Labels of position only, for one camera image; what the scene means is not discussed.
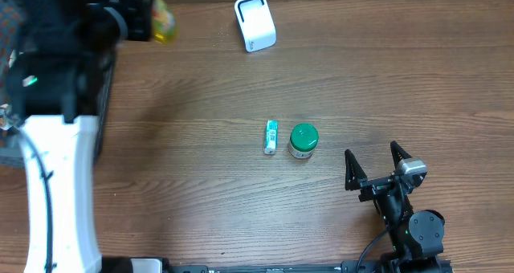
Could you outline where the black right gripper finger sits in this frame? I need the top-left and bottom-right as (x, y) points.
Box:
(345, 149), (368, 191)
(390, 141), (412, 169)

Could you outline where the yellow oil bottle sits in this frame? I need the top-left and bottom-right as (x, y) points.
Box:
(152, 0), (176, 43)

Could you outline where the green lidded jar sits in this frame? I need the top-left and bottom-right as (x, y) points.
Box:
(288, 123), (319, 159)

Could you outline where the small teal tissue pack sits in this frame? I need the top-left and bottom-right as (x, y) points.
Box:
(263, 120), (278, 155)

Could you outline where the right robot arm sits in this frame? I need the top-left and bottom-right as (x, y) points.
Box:
(345, 141), (451, 272)

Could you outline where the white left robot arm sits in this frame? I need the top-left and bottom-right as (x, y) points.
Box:
(6, 0), (165, 273)

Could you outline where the white barcode scanner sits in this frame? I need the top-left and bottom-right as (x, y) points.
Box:
(234, 0), (276, 53)

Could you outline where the dark grey plastic basket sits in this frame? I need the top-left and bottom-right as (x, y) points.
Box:
(0, 0), (117, 169)

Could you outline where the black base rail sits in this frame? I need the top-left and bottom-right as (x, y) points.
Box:
(100, 256), (455, 273)

